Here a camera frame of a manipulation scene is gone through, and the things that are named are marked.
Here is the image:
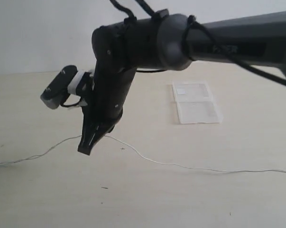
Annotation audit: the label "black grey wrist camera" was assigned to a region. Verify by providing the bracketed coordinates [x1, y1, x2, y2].
[40, 65, 92, 110]

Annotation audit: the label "clear plastic open case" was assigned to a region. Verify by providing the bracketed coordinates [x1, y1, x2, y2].
[170, 81, 223, 124]

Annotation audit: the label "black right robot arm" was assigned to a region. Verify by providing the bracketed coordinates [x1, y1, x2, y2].
[78, 10, 286, 155]

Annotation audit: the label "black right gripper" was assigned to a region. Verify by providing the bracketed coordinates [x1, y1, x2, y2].
[77, 26, 135, 155]

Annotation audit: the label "white wired earphones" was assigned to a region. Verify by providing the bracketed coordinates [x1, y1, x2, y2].
[0, 134, 286, 176]

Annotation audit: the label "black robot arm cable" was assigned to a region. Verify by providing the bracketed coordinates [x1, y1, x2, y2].
[109, 0, 286, 90]

